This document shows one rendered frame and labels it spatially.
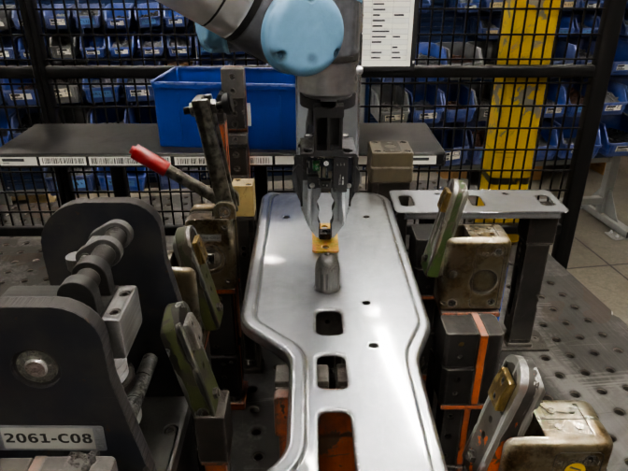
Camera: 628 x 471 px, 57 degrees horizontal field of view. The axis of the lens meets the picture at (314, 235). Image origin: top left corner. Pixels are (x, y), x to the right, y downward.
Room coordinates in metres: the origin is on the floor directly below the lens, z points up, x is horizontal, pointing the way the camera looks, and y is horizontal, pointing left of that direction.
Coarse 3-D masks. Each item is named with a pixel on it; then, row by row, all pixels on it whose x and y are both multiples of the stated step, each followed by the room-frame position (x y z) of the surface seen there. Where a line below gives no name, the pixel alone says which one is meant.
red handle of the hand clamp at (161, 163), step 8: (136, 152) 0.75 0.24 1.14; (144, 152) 0.75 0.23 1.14; (152, 152) 0.76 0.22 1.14; (136, 160) 0.75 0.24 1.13; (144, 160) 0.75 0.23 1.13; (152, 160) 0.75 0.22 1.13; (160, 160) 0.75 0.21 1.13; (152, 168) 0.75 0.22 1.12; (160, 168) 0.75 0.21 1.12; (168, 168) 0.75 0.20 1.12; (176, 168) 0.76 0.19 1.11; (168, 176) 0.75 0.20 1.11; (176, 176) 0.75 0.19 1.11; (184, 176) 0.75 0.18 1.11; (184, 184) 0.75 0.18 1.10; (192, 184) 0.75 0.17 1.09; (200, 184) 0.75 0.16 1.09; (200, 192) 0.75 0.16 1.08; (208, 192) 0.75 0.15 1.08
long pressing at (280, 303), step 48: (288, 240) 0.76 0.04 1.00; (384, 240) 0.76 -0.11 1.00; (288, 288) 0.63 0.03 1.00; (384, 288) 0.63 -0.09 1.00; (288, 336) 0.53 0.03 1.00; (336, 336) 0.53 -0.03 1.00; (384, 336) 0.53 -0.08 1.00; (384, 384) 0.45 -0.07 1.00; (288, 432) 0.38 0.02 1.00; (384, 432) 0.38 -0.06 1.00; (432, 432) 0.39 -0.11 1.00
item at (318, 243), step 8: (328, 224) 0.80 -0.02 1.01; (320, 232) 0.76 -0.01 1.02; (328, 232) 0.76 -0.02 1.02; (312, 240) 0.75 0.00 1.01; (320, 240) 0.75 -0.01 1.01; (328, 240) 0.75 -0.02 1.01; (336, 240) 0.75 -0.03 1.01; (312, 248) 0.73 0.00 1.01; (320, 248) 0.73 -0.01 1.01; (328, 248) 0.73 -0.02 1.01; (336, 248) 0.73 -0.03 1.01
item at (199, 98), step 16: (208, 96) 0.77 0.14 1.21; (224, 96) 0.75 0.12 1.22; (192, 112) 0.75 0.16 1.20; (208, 112) 0.74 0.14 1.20; (224, 112) 0.75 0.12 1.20; (208, 128) 0.74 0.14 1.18; (208, 144) 0.74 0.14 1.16; (208, 160) 0.74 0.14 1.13; (224, 160) 0.77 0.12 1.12; (224, 176) 0.74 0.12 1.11; (224, 192) 0.74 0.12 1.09
